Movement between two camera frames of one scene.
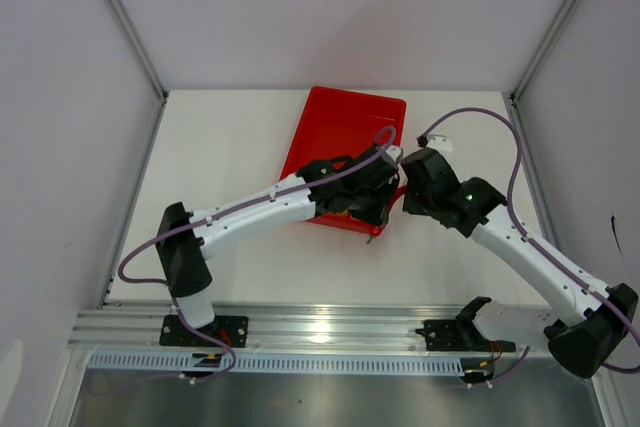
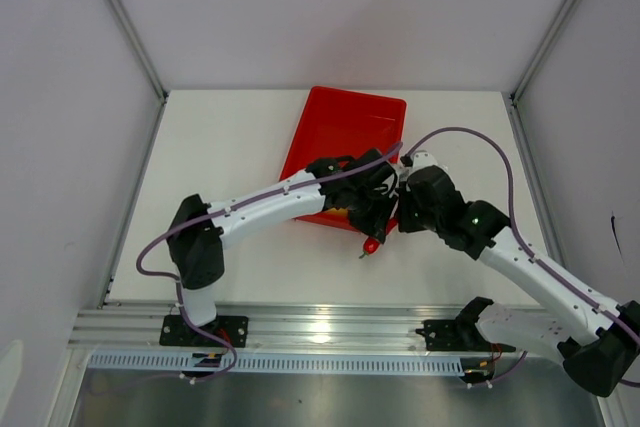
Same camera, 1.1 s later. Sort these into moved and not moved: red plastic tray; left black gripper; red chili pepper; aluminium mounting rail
Moved: red chili pepper
Not moved: aluminium mounting rail; left black gripper; red plastic tray
